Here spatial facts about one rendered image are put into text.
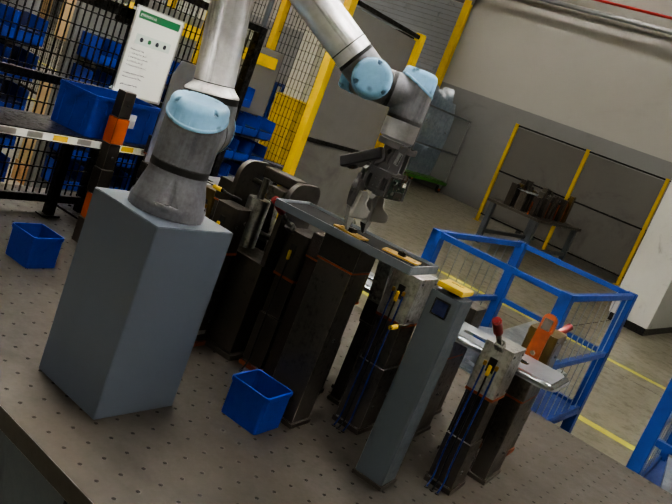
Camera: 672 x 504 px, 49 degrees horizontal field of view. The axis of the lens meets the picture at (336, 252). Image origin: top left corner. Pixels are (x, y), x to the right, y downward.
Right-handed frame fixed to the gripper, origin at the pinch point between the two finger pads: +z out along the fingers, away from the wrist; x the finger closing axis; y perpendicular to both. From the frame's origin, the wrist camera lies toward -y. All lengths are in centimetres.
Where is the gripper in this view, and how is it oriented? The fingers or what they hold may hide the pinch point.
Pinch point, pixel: (354, 224)
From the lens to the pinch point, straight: 159.9
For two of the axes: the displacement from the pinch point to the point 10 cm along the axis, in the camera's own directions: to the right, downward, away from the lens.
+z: -3.6, 9.1, 2.1
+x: 6.5, 0.9, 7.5
